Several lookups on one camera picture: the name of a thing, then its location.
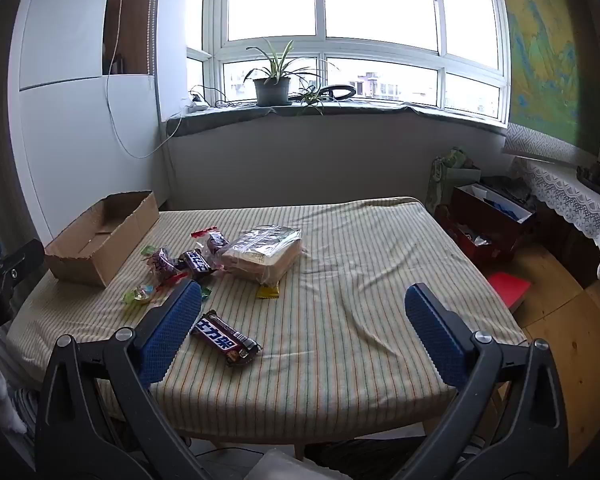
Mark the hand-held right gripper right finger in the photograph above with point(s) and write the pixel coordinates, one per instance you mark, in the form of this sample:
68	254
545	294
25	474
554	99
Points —
432	337

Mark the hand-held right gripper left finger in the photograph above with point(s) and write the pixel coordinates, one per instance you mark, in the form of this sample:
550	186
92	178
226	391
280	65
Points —
172	332

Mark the jelly cup with printed lid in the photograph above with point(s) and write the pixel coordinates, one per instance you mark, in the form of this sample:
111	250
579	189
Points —
141	294

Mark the small dark green candy packet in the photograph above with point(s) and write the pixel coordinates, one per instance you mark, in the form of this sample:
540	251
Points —
205	291

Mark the dark chocolate bar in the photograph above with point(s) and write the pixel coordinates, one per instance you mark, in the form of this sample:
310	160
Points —
197	261
225	342

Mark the red-ended dark cake packet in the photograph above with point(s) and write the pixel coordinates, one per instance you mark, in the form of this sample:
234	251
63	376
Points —
215	241
162	262

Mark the brown cardboard box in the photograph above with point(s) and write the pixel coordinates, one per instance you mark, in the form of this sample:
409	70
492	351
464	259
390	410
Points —
95	255

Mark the light green candy packet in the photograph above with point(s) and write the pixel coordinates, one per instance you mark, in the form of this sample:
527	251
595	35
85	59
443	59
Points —
149	250

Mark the yellow candy packet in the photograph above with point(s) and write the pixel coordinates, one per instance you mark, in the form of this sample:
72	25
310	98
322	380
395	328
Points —
268	290

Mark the bagged sliced bread loaf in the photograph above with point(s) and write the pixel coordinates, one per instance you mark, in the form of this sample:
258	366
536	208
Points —
265	252

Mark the red book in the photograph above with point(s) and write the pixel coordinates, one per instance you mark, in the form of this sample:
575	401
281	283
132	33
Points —
507	287

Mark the striped tablecloth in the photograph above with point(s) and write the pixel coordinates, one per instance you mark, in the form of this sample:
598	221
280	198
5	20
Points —
355	285

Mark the small red box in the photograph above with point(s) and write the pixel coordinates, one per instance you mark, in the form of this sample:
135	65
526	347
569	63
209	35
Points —
467	250

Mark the dark red storage box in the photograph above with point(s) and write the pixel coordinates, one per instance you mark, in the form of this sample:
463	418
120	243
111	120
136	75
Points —
500	232

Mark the white cabinet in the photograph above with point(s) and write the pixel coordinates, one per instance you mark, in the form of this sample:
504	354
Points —
65	125

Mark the green snack bag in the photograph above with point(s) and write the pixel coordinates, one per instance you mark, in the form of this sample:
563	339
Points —
445	180

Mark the white lace cloth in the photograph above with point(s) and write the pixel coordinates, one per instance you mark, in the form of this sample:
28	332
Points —
565	195

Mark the dark figurine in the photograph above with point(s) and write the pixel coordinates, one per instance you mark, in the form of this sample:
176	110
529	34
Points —
592	178

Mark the white charger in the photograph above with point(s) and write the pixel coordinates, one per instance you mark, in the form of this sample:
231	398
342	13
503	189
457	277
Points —
198	106

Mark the wooden shelf niche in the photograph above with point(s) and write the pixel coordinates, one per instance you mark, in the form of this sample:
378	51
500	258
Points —
132	25

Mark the black round device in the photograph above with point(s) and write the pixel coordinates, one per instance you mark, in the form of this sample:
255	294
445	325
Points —
347	91

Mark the potted plant in grey pot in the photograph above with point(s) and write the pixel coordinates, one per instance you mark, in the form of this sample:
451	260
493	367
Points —
272	87

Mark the small trailing plant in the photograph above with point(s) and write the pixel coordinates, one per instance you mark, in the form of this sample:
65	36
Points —
312	100

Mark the white framed window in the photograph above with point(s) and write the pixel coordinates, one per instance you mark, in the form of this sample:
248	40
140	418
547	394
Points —
325	42

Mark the wall map poster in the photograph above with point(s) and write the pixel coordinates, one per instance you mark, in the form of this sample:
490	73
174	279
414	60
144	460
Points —
540	60

